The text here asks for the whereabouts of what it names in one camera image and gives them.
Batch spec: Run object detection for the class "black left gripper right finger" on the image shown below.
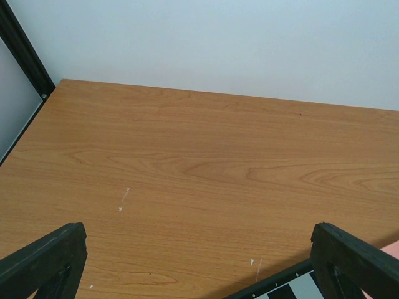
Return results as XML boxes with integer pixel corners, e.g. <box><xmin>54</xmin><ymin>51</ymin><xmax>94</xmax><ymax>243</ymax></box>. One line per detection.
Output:
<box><xmin>310</xmin><ymin>222</ymin><xmax>398</xmax><ymax>298</ymax></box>

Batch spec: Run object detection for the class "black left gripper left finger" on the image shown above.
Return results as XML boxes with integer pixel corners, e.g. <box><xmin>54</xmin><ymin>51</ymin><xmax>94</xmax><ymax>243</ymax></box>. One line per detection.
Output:
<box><xmin>1</xmin><ymin>222</ymin><xmax>87</xmax><ymax>298</ymax></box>

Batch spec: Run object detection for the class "black and grey chessboard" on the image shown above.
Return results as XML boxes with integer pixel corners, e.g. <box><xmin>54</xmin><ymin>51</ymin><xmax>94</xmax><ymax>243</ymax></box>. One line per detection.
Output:
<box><xmin>226</xmin><ymin>259</ymin><xmax>323</xmax><ymax>299</ymax></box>

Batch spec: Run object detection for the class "pink plastic tray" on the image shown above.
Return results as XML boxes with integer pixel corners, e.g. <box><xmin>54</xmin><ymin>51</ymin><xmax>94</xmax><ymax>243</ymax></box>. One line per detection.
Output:
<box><xmin>381</xmin><ymin>241</ymin><xmax>399</xmax><ymax>259</ymax></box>

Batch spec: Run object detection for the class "black left frame post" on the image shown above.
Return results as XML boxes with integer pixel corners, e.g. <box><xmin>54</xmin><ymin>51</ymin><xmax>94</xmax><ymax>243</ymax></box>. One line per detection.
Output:
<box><xmin>0</xmin><ymin>0</ymin><xmax>57</xmax><ymax>100</ymax></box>

